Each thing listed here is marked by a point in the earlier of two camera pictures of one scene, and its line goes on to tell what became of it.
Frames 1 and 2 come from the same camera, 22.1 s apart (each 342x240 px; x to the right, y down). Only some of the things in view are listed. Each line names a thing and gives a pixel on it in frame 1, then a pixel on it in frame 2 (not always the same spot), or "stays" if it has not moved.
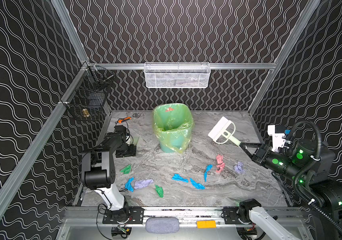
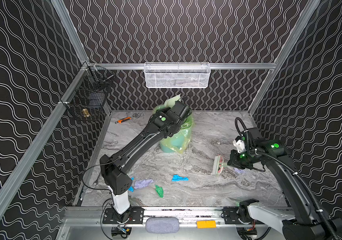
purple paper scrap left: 141,183 stays
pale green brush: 222,131 → 218,165
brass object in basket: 85,112 stays
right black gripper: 259,154 → 234,160
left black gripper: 126,150 → 181,109
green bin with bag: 173,124 stays
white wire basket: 177,75 stays
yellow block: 206,224 stays
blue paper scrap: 177,177 stays
